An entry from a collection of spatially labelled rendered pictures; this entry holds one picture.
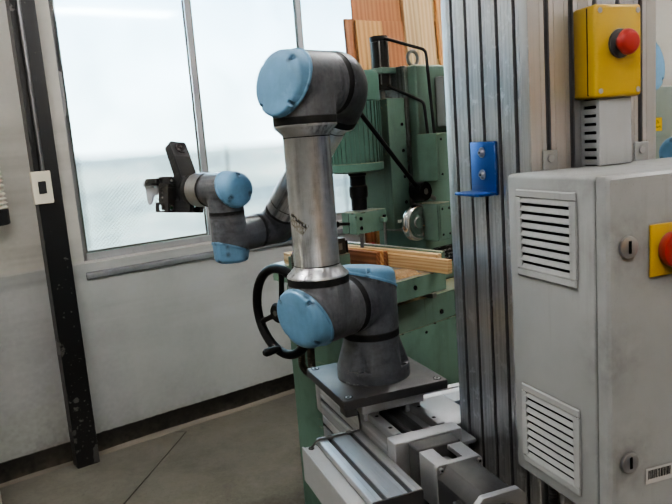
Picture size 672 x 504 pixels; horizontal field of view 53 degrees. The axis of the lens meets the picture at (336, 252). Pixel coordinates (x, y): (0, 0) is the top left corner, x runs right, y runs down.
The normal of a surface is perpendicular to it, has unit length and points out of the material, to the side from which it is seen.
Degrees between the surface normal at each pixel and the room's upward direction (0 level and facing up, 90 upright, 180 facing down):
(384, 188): 90
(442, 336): 90
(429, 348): 90
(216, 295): 90
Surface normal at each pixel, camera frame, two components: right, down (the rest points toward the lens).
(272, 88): -0.69, 0.04
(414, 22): 0.56, 0.03
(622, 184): 0.36, 0.12
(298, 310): -0.67, 0.29
